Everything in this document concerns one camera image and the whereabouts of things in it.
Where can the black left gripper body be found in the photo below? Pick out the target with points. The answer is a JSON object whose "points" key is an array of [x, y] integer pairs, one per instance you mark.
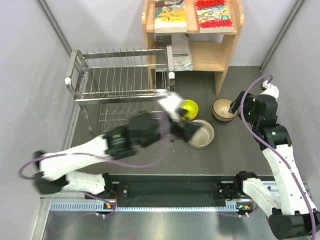
{"points": [[180, 134]]}

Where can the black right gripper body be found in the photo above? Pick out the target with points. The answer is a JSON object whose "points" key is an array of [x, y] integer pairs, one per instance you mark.
{"points": [[248, 103]]}

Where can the lime green bowl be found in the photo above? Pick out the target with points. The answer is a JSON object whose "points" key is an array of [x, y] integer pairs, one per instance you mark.
{"points": [[190, 106]]}

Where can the cream ceramic bowl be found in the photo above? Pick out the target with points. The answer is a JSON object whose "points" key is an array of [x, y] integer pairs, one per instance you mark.
{"points": [[203, 136]]}

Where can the steel two-tier dish rack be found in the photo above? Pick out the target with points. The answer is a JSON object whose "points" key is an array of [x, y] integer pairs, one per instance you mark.
{"points": [[110, 86]]}

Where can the dark blue bowl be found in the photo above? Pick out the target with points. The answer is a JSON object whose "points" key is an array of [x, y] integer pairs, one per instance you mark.
{"points": [[222, 119]]}

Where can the orange bowl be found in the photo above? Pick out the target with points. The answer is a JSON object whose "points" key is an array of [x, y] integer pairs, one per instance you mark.
{"points": [[191, 116]]}

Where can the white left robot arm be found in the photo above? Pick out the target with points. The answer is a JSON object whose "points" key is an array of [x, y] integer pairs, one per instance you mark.
{"points": [[60, 171]]}

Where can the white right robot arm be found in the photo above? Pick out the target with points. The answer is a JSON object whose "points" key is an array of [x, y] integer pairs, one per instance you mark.
{"points": [[291, 214]]}

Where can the wooden shelf unit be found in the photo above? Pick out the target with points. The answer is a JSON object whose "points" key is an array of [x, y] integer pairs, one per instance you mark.
{"points": [[207, 56]]}

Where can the red colourful cover book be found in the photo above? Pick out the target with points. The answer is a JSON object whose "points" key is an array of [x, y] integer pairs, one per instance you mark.
{"points": [[213, 16]]}

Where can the yellow blue cover book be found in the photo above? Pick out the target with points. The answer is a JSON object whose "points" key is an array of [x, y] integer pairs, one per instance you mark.
{"points": [[170, 17]]}

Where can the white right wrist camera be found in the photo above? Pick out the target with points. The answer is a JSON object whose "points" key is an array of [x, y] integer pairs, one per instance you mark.
{"points": [[269, 89]]}

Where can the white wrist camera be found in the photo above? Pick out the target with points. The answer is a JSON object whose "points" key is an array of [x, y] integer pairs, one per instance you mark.
{"points": [[171, 102], [269, 89]]}

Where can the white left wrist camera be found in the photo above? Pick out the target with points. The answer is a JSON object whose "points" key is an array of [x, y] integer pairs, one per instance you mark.
{"points": [[171, 102]]}

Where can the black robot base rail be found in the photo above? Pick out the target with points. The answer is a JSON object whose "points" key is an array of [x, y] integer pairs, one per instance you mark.
{"points": [[171, 191]]}

